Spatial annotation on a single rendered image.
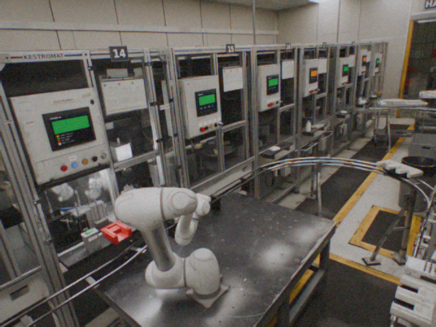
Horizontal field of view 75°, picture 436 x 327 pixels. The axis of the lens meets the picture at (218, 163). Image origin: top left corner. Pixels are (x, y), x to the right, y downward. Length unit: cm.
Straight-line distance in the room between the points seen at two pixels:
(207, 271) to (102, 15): 526
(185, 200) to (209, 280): 67
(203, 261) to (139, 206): 59
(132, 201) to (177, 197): 18
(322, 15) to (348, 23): 84
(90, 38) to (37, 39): 86
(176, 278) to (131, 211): 59
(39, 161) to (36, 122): 20
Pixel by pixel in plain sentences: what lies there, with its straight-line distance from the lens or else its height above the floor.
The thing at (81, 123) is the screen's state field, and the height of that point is 165.
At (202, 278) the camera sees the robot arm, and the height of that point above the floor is 85.
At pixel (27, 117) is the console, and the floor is 173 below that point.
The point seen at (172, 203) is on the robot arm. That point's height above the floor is 144.
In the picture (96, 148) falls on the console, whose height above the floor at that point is 148.
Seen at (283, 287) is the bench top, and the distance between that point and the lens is 181.
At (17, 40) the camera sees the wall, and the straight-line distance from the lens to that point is 550.
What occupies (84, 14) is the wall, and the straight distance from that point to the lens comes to 597.
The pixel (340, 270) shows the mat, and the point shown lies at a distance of 304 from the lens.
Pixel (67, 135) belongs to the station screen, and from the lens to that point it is 177.
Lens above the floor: 193
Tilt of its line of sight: 20 degrees down
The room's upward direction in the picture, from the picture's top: 4 degrees counter-clockwise
